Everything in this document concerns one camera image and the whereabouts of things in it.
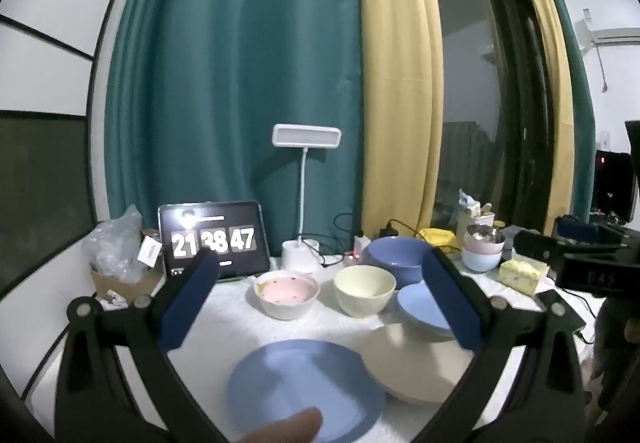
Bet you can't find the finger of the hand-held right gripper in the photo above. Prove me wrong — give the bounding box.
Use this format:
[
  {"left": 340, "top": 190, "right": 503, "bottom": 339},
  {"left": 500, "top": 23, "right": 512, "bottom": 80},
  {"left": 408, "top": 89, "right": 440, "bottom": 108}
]
[
  {"left": 515, "top": 229, "right": 622, "bottom": 270},
  {"left": 555, "top": 215, "right": 640, "bottom": 244}
]

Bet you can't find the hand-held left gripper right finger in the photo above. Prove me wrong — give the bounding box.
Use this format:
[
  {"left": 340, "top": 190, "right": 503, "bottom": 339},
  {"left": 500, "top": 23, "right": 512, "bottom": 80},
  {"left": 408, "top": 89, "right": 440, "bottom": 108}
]
[{"left": 421, "top": 247, "right": 588, "bottom": 443}]

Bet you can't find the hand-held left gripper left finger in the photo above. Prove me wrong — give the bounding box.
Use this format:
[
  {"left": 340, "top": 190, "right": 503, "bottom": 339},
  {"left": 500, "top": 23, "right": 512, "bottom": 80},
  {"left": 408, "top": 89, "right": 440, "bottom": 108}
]
[{"left": 54, "top": 249, "right": 227, "bottom": 443}]

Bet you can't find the small blue plate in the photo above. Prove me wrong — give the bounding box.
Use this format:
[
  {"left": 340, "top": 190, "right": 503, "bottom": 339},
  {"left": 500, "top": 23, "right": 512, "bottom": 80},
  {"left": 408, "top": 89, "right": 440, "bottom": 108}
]
[{"left": 397, "top": 283, "right": 456, "bottom": 338}]

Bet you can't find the large blue bowl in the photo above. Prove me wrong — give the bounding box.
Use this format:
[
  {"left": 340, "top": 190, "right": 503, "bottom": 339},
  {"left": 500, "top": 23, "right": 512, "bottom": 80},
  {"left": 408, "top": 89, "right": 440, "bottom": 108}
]
[{"left": 362, "top": 237, "right": 434, "bottom": 286}]

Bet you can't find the cream plate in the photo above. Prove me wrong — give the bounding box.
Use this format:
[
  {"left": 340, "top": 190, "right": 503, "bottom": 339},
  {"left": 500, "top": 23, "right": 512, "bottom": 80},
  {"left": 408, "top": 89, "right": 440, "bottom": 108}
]
[{"left": 361, "top": 323, "right": 476, "bottom": 405}]

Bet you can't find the cream bowl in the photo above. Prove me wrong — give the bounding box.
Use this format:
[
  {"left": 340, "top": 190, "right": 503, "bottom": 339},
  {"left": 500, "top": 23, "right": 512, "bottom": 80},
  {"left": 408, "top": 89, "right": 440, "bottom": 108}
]
[{"left": 334, "top": 265, "right": 397, "bottom": 318}]

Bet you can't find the pink strawberry bowl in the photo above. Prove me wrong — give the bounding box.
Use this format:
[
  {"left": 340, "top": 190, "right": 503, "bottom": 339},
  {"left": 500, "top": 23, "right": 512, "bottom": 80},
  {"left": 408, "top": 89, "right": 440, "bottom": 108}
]
[{"left": 253, "top": 271, "right": 320, "bottom": 321}]

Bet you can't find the large blue plate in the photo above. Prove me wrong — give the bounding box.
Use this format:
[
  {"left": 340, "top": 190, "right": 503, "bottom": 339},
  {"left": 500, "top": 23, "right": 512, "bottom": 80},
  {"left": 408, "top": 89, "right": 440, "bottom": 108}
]
[{"left": 227, "top": 340, "right": 387, "bottom": 443}]

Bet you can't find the person's left hand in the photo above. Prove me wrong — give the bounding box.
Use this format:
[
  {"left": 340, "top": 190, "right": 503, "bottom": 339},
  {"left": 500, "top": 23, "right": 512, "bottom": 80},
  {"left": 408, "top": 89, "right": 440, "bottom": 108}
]
[{"left": 235, "top": 407, "right": 323, "bottom": 443}]

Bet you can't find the yellow tissue box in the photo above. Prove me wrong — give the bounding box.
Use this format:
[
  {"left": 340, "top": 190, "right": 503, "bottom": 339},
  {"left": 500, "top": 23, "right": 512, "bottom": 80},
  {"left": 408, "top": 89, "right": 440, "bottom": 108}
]
[{"left": 500, "top": 259, "right": 549, "bottom": 297}]

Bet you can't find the white textured tablecloth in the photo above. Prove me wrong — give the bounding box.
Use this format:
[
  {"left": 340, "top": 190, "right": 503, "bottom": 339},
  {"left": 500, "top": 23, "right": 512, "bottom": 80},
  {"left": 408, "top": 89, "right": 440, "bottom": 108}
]
[{"left": 30, "top": 250, "right": 596, "bottom": 443}]

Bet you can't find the light blue bowl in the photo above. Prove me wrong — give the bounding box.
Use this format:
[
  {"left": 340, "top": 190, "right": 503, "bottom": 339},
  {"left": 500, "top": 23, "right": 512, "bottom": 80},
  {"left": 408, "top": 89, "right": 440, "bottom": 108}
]
[{"left": 461, "top": 245, "right": 503, "bottom": 273}]

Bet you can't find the steel bowl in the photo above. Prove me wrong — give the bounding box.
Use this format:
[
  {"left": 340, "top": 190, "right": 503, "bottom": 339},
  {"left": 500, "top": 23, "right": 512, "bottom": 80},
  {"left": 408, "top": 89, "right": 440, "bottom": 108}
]
[{"left": 467, "top": 223, "right": 506, "bottom": 244}]

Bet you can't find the pale pink bowl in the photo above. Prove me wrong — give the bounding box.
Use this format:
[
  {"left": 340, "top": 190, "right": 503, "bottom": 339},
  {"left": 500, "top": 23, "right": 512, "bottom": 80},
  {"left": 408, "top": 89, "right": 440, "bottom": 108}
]
[{"left": 462, "top": 233, "right": 506, "bottom": 255}]

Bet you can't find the dark monitor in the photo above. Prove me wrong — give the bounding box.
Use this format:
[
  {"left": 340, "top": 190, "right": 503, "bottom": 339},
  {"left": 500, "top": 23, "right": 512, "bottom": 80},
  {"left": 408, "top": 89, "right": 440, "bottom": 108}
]
[{"left": 595, "top": 120, "right": 640, "bottom": 218}]

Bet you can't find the yellow wipes packet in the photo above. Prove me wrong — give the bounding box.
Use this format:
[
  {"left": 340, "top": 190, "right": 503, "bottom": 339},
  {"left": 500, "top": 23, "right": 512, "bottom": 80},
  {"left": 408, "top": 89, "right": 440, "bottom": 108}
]
[{"left": 417, "top": 228, "right": 459, "bottom": 249}]

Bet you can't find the cardboard box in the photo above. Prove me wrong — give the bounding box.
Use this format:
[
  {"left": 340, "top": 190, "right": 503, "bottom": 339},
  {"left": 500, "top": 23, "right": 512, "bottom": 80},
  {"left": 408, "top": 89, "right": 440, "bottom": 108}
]
[{"left": 91, "top": 265, "right": 166, "bottom": 310}]

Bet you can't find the small white box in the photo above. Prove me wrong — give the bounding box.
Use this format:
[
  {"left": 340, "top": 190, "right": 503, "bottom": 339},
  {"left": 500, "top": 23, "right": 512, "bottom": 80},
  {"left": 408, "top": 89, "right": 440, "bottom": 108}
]
[{"left": 137, "top": 234, "right": 162, "bottom": 269}]

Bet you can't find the blue snack pack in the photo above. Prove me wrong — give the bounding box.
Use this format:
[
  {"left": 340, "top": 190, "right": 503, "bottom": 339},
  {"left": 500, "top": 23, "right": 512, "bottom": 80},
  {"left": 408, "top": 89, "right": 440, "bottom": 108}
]
[{"left": 457, "top": 188, "right": 482, "bottom": 225}]

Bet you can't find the clear plastic bag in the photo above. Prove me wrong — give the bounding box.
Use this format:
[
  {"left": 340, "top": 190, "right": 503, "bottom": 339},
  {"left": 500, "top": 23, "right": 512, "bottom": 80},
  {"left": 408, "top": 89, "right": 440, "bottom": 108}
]
[{"left": 82, "top": 204, "right": 146, "bottom": 285}]

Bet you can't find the tablet with clock display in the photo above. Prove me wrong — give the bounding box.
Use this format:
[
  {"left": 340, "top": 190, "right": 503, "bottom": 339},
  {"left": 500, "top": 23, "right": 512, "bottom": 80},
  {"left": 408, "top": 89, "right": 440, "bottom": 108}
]
[{"left": 158, "top": 201, "right": 272, "bottom": 284}]

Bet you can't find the white power strip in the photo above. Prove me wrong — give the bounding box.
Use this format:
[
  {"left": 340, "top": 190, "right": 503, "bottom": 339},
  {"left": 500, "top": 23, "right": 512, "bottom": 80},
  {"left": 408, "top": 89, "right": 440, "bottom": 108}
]
[{"left": 342, "top": 250, "right": 373, "bottom": 269}]

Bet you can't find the teal curtain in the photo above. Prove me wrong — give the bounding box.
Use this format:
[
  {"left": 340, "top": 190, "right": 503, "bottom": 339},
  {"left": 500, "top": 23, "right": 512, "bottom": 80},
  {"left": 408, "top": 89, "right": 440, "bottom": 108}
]
[
  {"left": 102, "top": 0, "right": 365, "bottom": 254},
  {"left": 530, "top": 0, "right": 599, "bottom": 224}
]

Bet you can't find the yellow curtain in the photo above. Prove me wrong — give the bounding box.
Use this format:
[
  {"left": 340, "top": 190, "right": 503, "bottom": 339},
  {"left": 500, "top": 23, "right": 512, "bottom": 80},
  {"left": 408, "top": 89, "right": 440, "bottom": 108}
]
[
  {"left": 354, "top": 0, "right": 447, "bottom": 244},
  {"left": 502, "top": 0, "right": 576, "bottom": 235}
]

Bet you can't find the dark glass door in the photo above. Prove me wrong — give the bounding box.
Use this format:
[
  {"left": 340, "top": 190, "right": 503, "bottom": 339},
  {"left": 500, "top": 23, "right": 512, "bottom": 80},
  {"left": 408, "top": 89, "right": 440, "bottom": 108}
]
[{"left": 424, "top": 0, "right": 557, "bottom": 230}]

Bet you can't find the white air conditioner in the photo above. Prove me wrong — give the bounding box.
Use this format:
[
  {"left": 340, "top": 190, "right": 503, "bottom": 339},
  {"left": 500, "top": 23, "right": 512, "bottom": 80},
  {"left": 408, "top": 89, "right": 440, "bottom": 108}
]
[{"left": 580, "top": 27, "right": 640, "bottom": 56}]

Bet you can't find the white desk lamp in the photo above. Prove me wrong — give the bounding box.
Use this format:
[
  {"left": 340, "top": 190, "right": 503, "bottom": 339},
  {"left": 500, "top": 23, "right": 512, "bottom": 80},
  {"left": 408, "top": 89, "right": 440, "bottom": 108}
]
[{"left": 272, "top": 124, "right": 343, "bottom": 276}]

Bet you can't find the black charger cable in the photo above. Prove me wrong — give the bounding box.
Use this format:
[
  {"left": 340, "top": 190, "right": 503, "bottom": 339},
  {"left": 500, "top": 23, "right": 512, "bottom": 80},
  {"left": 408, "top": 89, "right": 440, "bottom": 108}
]
[
  {"left": 387, "top": 219, "right": 426, "bottom": 239},
  {"left": 332, "top": 213, "right": 364, "bottom": 244}
]

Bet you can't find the black lamp cable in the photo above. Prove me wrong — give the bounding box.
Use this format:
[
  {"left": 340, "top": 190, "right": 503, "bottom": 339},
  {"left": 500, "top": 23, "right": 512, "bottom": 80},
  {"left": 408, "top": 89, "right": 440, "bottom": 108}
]
[{"left": 300, "top": 243, "right": 347, "bottom": 269}]

